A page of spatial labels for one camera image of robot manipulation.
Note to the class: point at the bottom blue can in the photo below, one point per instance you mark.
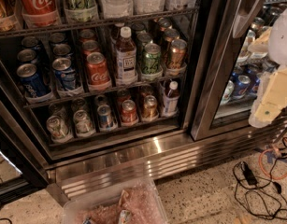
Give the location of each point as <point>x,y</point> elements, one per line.
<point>106,119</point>

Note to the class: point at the rear blue pepsi can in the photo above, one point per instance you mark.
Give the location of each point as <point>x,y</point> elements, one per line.
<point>31,42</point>

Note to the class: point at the tea bottle white cap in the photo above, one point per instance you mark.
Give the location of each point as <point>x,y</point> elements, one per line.
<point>126,56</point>

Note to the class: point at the front red coke can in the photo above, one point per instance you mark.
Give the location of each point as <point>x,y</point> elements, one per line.
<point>97,71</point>

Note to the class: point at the glass fridge door right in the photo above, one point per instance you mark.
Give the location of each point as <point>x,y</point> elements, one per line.
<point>227,24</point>

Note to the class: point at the top shelf coke can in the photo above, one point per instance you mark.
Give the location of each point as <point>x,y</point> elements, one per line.
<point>40,13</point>

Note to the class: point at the rear orange can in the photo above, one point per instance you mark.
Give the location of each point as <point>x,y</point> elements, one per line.
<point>163,24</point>

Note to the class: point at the front blue can second row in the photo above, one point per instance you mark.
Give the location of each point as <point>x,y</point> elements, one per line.
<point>66,78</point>

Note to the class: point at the rear tea bottle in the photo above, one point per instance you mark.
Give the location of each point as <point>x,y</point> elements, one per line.
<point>115,32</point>

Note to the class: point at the bottom red can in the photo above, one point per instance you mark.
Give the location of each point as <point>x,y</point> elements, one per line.
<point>128,113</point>

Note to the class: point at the bottom orange can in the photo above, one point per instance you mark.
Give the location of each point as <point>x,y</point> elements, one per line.
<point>149,108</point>

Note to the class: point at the top shelf green can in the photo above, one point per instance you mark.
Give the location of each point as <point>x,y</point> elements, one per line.
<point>81,10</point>

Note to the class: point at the white can behind door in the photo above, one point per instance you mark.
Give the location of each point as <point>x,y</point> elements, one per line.
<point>227,92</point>

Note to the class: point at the bottom left white can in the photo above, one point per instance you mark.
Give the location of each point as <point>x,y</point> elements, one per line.
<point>60,132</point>

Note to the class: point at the top shelf water bottle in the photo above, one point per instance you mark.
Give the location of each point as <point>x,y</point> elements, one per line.
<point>117,8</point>

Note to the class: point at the clear plastic bin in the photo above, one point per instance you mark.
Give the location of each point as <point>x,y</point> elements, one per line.
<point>131,202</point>

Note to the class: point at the rear can second row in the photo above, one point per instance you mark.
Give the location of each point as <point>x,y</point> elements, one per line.
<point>57,39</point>

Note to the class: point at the blue can second row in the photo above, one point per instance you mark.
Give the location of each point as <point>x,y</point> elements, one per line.
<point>62,51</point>
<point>66,78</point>

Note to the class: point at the blue can behind door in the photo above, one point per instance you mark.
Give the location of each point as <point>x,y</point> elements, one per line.
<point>241,84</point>

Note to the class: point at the blue pepsi can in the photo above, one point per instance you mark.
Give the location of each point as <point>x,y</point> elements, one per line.
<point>31,42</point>
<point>36,89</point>
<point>27,56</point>

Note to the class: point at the red coke can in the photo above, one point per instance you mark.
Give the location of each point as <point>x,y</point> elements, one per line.
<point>89,47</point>
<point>86,35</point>
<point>97,71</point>

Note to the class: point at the rear red coke can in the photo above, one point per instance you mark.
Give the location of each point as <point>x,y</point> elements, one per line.
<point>86,35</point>

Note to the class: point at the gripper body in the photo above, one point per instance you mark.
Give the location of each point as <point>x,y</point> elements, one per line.
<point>281,39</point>

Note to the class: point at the rear green can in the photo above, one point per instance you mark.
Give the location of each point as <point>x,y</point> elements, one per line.
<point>138,27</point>

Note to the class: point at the bottom bottle white cap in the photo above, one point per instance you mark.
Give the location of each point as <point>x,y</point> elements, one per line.
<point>170,96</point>

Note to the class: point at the stainless steel fridge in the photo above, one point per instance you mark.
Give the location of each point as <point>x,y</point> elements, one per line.
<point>159,147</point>

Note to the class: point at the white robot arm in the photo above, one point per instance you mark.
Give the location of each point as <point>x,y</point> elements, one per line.
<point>277,43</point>

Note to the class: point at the front green can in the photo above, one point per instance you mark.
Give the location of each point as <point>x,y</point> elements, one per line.
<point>151,62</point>

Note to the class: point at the front orange can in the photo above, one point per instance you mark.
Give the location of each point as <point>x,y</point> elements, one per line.
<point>176,54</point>

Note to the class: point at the front blue pepsi can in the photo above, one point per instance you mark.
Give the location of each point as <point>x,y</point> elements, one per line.
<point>36,89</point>

